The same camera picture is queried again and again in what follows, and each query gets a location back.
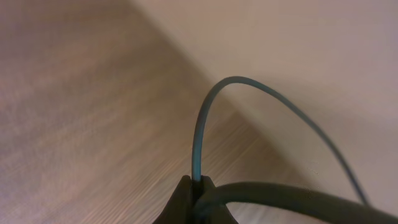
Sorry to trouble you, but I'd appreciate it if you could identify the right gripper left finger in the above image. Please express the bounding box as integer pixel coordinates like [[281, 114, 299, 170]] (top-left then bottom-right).
[[153, 175, 192, 224]]

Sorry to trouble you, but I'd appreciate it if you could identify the black USB cable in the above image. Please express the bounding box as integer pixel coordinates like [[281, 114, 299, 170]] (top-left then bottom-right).
[[191, 75, 371, 206]]

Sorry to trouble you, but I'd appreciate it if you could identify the right camera black cable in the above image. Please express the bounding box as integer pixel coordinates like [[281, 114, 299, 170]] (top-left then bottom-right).
[[192, 181, 398, 224]]

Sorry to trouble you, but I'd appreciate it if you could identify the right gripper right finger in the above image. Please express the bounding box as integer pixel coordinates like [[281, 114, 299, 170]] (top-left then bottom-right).
[[198, 175, 238, 224]]

